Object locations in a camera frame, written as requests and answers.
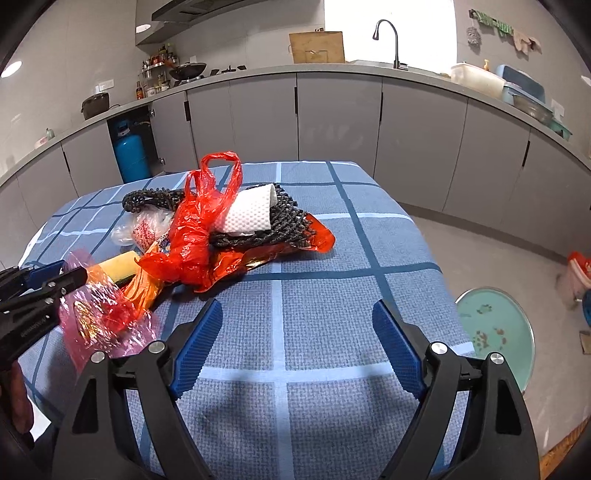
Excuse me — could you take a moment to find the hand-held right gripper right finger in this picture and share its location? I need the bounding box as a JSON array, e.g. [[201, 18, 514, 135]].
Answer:
[[372, 299, 541, 480]]

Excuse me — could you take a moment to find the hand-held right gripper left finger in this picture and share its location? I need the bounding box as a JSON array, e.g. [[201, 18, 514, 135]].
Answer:
[[53, 298, 225, 480]]

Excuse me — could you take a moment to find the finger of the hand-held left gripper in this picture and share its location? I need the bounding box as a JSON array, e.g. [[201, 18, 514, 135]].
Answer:
[[0, 267, 88, 315], [0, 260, 68, 296]]

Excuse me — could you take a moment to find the pink plastic wrapper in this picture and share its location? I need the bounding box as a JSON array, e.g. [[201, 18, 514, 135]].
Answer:
[[58, 249, 161, 358]]

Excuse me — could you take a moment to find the clear red-printed plastic bag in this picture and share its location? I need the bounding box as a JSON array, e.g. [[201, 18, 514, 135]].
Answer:
[[111, 208, 178, 252]]

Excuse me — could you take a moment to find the red plastic bag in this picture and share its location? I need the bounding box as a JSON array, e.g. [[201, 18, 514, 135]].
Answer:
[[136, 151, 244, 292]]

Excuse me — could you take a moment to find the white paper towel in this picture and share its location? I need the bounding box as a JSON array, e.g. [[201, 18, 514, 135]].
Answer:
[[211, 183, 283, 237]]

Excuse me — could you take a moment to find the person's left hand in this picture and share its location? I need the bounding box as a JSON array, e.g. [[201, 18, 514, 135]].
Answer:
[[8, 361, 36, 435]]

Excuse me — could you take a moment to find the yellow sponge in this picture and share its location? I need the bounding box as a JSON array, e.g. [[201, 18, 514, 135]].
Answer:
[[95, 251, 141, 289]]

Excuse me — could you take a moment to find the orange plastic wrapper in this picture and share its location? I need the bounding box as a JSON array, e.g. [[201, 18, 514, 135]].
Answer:
[[88, 242, 167, 315]]

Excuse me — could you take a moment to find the blue checked tablecloth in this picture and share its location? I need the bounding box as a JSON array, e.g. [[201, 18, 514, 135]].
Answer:
[[18, 161, 476, 480]]

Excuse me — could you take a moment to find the red foil wrapper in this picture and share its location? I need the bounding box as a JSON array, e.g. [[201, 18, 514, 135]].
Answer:
[[203, 228, 336, 289]]

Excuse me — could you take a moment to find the blue gas cylinder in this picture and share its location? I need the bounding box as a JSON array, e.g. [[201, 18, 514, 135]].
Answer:
[[113, 117, 152, 183]]

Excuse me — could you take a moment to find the black cooking pot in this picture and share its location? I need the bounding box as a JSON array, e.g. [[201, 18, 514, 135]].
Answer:
[[82, 92, 112, 121]]

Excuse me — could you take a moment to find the red-lidded plastic bucket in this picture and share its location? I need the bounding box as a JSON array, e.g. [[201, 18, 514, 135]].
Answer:
[[556, 251, 591, 308]]

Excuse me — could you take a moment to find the spice rack with bottles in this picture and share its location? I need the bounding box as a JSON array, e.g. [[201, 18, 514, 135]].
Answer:
[[141, 44, 178, 93]]

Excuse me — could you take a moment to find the grey kitchen cabinet counter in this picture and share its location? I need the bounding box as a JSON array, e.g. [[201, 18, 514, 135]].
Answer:
[[0, 62, 591, 259]]

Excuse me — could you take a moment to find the black wok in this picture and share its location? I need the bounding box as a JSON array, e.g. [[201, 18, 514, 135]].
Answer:
[[168, 62, 208, 81]]

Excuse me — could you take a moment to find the gas stove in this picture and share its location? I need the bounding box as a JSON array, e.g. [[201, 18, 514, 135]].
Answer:
[[173, 65, 249, 86]]

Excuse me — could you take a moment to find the glass bowl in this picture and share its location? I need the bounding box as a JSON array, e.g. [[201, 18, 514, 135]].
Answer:
[[512, 93, 555, 124]]

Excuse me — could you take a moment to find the white plastic container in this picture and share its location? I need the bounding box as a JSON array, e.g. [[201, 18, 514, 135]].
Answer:
[[450, 62, 506, 99]]

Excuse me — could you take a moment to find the blue plastic basin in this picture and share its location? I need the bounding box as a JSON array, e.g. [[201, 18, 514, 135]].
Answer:
[[496, 65, 548, 109]]

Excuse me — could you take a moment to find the range hood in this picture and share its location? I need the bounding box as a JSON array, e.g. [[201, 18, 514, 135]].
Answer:
[[136, 0, 259, 46]]

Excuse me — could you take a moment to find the curved steel faucet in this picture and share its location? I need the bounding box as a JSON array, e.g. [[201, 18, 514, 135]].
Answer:
[[373, 19, 409, 71]]

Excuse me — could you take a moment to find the brown cardboard box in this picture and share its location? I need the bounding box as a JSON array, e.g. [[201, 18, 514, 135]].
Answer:
[[288, 31, 346, 64]]

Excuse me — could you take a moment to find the bright window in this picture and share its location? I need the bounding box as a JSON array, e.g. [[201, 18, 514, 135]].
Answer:
[[323, 0, 455, 63]]

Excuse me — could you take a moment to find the hanging beige cloth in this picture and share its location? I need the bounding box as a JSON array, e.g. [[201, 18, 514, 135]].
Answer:
[[513, 30, 543, 55]]

